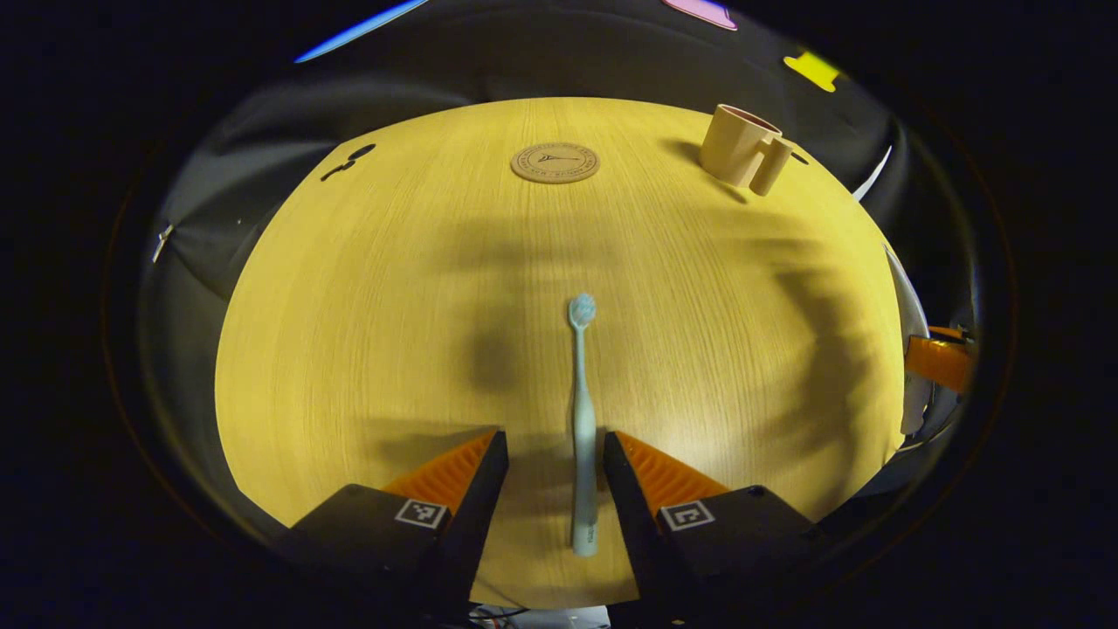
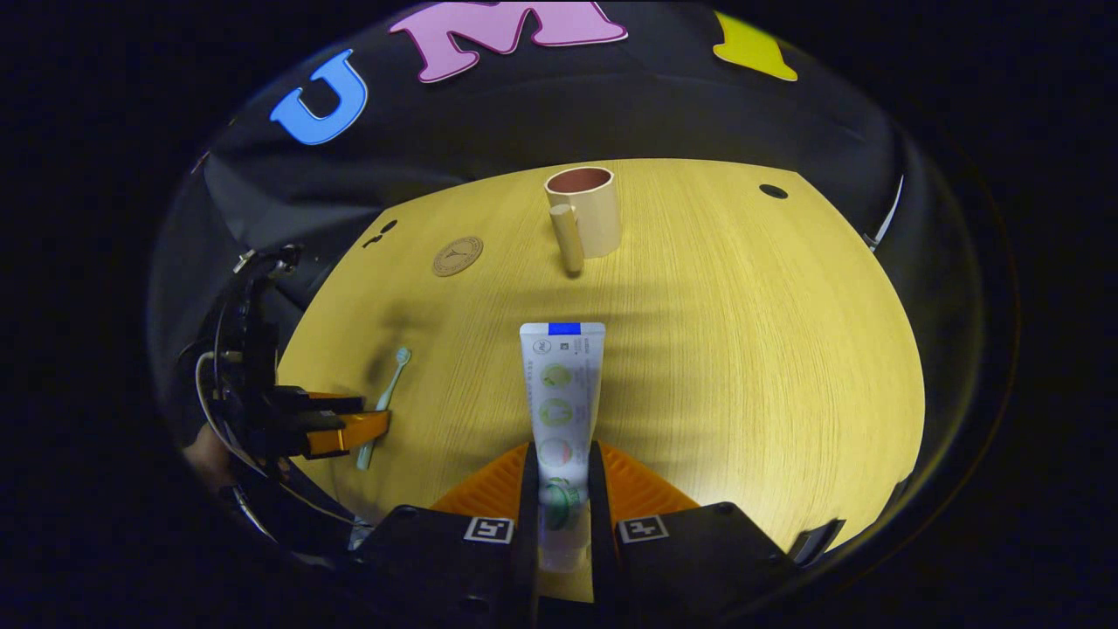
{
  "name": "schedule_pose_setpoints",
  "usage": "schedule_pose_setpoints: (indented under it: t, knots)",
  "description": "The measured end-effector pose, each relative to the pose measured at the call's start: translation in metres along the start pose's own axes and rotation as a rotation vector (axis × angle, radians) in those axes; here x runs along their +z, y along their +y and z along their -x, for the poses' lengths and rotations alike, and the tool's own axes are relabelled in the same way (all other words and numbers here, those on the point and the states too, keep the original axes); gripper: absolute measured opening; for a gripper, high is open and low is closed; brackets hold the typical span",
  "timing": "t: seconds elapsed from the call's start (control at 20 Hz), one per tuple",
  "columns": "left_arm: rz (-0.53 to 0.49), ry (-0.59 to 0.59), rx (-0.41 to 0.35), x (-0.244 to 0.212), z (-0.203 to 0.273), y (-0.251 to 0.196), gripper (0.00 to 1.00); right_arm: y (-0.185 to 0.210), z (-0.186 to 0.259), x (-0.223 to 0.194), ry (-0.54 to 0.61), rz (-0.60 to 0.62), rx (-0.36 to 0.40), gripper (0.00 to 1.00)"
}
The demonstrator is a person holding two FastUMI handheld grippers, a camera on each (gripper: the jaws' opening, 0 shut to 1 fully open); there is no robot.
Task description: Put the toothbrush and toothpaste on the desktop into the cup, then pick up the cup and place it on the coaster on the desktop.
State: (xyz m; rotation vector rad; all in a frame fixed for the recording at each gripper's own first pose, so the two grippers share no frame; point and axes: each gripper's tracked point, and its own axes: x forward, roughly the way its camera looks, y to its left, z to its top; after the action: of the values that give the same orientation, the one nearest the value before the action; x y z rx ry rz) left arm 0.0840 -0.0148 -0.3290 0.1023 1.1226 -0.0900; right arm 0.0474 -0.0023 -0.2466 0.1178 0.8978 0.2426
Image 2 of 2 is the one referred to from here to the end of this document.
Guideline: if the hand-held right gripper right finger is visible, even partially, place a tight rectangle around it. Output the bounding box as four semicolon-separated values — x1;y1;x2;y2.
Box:
587;439;796;626

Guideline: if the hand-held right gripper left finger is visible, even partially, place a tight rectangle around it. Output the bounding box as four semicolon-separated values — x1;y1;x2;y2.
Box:
354;441;541;629

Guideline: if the pale green toothbrush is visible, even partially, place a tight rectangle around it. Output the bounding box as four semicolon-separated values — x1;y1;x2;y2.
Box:
356;346;412;471

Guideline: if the white toothpaste tube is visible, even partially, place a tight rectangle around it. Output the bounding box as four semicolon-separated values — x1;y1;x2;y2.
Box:
520;321;606;573

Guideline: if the round brown coaster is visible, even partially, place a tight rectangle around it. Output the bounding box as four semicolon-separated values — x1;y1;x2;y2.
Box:
432;236;484;278

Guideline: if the beige cup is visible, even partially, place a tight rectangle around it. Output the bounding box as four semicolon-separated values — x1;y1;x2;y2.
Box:
544;166;623;276

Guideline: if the white cable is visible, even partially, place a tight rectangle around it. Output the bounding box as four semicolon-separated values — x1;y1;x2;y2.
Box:
194;349;359;543

